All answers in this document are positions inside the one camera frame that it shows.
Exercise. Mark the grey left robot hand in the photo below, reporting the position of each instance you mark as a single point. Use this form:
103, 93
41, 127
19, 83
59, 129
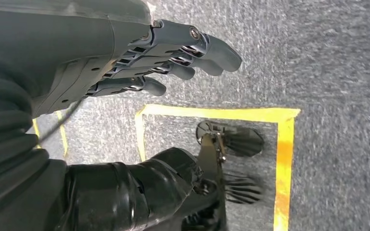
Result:
60, 41

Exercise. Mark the black robot leg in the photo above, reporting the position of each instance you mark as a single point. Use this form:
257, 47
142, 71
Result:
124, 191

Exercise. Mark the black robot foot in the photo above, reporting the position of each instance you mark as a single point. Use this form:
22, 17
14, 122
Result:
242, 140

